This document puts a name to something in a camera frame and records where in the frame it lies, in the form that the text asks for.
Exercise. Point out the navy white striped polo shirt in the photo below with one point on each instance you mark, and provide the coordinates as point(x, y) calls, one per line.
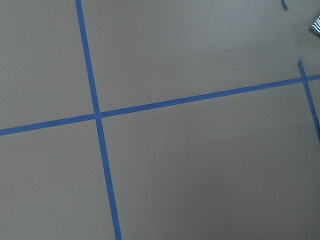
point(315, 27)

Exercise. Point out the brown table cover mat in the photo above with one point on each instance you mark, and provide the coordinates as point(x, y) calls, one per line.
point(159, 120)

